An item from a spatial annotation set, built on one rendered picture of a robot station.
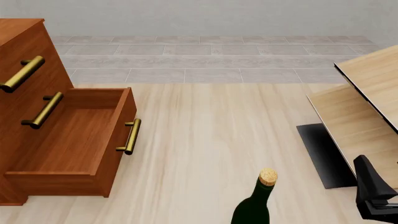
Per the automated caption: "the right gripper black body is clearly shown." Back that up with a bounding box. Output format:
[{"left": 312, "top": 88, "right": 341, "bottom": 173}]
[{"left": 356, "top": 194, "right": 398, "bottom": 222}]

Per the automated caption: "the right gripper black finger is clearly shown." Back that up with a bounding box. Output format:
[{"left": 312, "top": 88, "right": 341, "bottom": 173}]
[{"left": 353, "top": 154, "right": 398, "bottom": 203}]

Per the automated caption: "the brown wooden cabinet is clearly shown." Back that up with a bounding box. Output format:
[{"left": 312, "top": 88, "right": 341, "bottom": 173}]
[{"left": 0, "top": 18, "right": 138, "bottom": 207}]

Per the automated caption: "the dark green corked wine bottle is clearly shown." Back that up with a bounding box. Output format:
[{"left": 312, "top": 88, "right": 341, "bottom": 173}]
[{"left": 230, "top": 167, "right": 279, "bottom": 224}]

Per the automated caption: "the open wooden drawer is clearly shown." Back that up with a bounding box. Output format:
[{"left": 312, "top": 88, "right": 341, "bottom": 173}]
[{"left": 4, "top": 86, "right": 138, "bottom": 198}]

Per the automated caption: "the wooden drawer with shortest front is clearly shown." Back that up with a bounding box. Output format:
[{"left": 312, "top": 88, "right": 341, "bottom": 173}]
[{"left": 0, "top": 25, "right": 62, "bottom": 113}]

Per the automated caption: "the brass drawer handle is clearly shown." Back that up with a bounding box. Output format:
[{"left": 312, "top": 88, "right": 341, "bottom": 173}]
[
  {"left": 0, "top": 55, "right": 46, "bottom": 94},
  {"left": 115, "top": 118, "right": 142, "bottom": 156},
  {"left": 21, "top": 91, "right": 65, "bottom": 130}
]

